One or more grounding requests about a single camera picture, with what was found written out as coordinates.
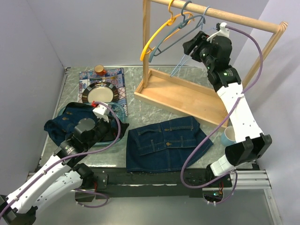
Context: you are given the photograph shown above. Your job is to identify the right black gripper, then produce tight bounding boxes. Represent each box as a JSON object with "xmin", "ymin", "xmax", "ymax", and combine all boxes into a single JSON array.
[{"xmin": 182, "ymin": 31, "xmax": 213, "ymax": 70}]

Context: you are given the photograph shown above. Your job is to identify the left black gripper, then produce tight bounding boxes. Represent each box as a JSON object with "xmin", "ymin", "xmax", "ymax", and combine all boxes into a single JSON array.
[{"xmin": 84, "ymin": 114, "xmax": 128, "ymax": 150}]

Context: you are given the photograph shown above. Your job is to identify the light blue wire hanger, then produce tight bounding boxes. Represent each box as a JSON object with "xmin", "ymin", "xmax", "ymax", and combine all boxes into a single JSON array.
[{"xmin": 170, "ymin": 6, "xmax": 220, "ymax": 78}]

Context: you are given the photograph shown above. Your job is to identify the blue denim skirt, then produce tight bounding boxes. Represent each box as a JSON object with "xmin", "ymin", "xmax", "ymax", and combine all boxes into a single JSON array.
[{"xmin": 126, "ymin": 116, "xmax": 206, "ymax": 173}]

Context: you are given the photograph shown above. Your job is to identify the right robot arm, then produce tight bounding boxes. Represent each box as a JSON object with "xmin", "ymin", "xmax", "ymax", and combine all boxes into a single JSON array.
[{"xmin": 183, "ymin": 31, "xmax": 272, "ymax": 187}]

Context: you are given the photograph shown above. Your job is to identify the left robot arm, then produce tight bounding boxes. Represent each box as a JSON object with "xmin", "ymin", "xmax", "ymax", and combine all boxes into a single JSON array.
[{"xmin": 0, "ymin": 118, "xmax": 129, "ymax": 225}]

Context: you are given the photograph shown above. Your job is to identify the grey-blue plastic hanger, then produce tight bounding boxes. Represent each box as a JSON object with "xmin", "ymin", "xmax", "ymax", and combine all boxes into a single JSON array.
[{"xmin": 149, "ymin": 1, "xmax": 207, "ymax": 64}]

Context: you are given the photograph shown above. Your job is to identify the yellow plastic hanger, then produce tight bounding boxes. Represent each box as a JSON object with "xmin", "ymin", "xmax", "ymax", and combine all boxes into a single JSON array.
[{"xmin": 140, "ymin": 0, "xmax": 195, "ymax": 62}]

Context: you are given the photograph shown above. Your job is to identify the black rimmed plate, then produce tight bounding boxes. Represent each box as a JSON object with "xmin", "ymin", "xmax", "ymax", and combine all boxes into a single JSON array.
[{"xmin": 82, "ymin": 82, "xmax": 119, "ymax": 103}]

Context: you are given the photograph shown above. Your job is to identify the crumpled denim garment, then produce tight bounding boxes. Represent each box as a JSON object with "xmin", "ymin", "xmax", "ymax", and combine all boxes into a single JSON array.
[{"xmin": 44, "ymin": 102, "xmax": 129, "ymax": 146}]

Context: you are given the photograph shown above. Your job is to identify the wooden clothes rack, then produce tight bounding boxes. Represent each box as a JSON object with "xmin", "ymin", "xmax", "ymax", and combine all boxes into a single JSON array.
[{"xmin": 134, "ymin": 3, "xmax": 288, "ymax": 127}]

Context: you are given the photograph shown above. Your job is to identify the gold fork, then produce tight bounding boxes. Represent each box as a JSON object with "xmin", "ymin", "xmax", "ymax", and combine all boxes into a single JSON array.
[{"xmin": 90, "ymin": 76, "xmax": 118, "ymax": 81}]

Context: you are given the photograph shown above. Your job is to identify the patterned blue placemat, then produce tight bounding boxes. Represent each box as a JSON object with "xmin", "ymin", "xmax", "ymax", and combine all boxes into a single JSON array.
[{"xmin": 77, "ymin": 67, "xmax": 128, "ymax": 117}]

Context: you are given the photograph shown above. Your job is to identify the orange cup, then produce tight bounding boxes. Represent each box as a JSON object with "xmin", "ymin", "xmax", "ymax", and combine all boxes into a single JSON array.
[{"xmin": 94, "ymin": 65, "xmax": 106, "ymax": 76}]

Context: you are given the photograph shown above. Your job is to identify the light blue mug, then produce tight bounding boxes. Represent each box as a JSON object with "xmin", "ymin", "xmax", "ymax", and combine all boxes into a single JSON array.
[{"xmin": 221, "ymin": 126, "xmax": 236, "ymax": 147}]

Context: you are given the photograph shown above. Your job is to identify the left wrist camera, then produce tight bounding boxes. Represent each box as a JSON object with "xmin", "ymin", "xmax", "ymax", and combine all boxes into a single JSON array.
[{"xmin": 91, "ymin": 101, "xmax": 111, "ymax": 122}]

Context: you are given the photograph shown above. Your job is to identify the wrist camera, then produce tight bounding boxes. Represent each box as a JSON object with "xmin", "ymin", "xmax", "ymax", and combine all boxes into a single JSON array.
[
  {"xmin": 91, "ymin": 101, "xmax": 111, "ymax": 122},
  {"xmin": 207, "ymin": 22, "xmax": 230, "ymax": 43}
]

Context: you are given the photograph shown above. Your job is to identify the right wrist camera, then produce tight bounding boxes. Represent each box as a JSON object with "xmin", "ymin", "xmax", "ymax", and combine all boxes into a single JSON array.
[{"xmin": 207, "ymin": 22, "xmax": 230, "ymax": 43}]

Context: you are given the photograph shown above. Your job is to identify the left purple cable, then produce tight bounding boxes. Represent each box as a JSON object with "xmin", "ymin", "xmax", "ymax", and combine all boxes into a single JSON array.
[{"xmin": 0, "ymin": 102, "xmax": 121, "ymax": 211}]

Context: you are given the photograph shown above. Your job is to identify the purple cable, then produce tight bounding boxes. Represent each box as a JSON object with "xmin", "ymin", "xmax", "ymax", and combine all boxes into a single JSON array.
[
  {"xmin": 180, "ymin": 25, "xmax": 263, "ymax": 209},
  {"xmin": 0, "ymin": 102, "xmax": 121, "ymax": 211}
]

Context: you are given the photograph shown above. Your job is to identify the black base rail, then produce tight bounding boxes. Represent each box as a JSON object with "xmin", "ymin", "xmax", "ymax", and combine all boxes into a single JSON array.
[{"xmin": 79, "ymin": 167, "xmax": 235, "ymax": 198}]

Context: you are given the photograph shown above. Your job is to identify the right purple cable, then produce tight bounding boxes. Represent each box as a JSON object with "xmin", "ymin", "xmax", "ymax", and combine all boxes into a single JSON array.
[{"xmin": 180, "ymin": 25, "xmax": 263, "ymax": 209}]

